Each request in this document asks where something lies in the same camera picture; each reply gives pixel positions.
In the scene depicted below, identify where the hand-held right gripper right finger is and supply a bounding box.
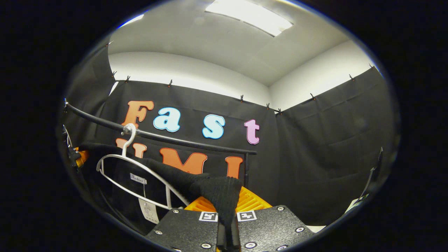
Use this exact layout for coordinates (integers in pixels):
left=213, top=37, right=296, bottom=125
left=235, top=185, right=314, bottom=252

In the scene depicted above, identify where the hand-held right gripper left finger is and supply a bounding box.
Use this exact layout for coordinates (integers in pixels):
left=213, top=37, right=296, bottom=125
left=145, top=195, right=224, bottom=252

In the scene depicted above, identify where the black knit jacket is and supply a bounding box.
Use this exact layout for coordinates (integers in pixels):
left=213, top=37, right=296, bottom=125
left=79, top=142, right=244, bottom=251

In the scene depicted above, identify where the white hanger with metal hook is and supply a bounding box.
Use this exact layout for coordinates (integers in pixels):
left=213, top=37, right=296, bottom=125
left=96, top=123, right=191, bottom=210

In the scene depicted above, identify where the black clothes rack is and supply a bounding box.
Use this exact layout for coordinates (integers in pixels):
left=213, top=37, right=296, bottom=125
left=64, top=101, right=258, bottom=189

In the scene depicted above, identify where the black backdrop cloth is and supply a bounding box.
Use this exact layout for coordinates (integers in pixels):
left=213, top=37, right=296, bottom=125
left=59, top=44, right=396, bottom=231

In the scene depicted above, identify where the black metal stand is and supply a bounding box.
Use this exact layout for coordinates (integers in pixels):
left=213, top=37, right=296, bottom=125
left=356, top=146, right=384, bottom=208

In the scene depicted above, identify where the row of small backdrop clips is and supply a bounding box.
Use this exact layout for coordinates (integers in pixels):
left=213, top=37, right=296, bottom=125
left=106, top=41, right=376, bottom=116

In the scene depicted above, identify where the large ceiling light panel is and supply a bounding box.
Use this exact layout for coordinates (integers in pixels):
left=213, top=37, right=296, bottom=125
left=205, top=0, right=294, bottom=37

